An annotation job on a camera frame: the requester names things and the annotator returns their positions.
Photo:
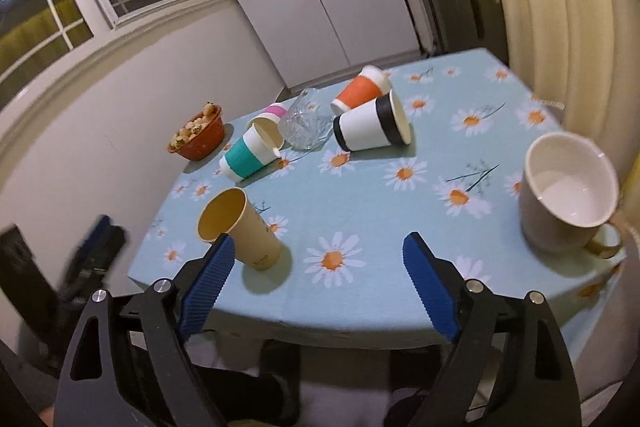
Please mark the orange and white paper cup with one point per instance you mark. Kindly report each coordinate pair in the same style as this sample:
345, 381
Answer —
357, 92

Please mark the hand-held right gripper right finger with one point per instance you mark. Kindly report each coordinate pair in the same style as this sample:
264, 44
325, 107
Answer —
432, 289

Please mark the tan paper cup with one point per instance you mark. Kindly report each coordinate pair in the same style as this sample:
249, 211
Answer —
240, 232

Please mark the black and white paper cup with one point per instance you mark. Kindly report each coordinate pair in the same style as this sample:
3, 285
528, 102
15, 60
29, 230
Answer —
362, 127

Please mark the grey kitchen appliance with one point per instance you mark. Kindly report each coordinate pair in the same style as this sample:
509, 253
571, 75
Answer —
460, 2

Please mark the pink and white paper cup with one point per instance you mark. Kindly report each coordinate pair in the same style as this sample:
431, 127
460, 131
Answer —
275, 111

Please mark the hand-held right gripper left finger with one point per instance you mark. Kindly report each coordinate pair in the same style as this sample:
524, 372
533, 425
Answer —
207, 289

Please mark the clear plastic cup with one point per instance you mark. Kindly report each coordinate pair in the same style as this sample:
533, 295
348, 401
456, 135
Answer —
301, 128

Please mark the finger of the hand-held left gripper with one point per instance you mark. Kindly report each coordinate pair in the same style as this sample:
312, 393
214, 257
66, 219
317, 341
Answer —
101, 232

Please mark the orange plastic bowl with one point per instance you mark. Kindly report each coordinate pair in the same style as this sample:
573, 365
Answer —
202, 146

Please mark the large beige ceramic mug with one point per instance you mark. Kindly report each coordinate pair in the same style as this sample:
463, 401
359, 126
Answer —
540, 218

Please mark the pile of tan snacks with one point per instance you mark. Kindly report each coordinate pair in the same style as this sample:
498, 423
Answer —
192, 129

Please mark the blue daisy print tablecloth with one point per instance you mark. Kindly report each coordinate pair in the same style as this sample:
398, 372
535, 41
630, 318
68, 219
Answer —
360, 192

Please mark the teal and white paper cup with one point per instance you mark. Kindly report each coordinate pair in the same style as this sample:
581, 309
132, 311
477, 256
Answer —
245, 158

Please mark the cream curtain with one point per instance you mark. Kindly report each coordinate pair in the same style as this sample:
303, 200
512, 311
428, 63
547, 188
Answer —
550, 7

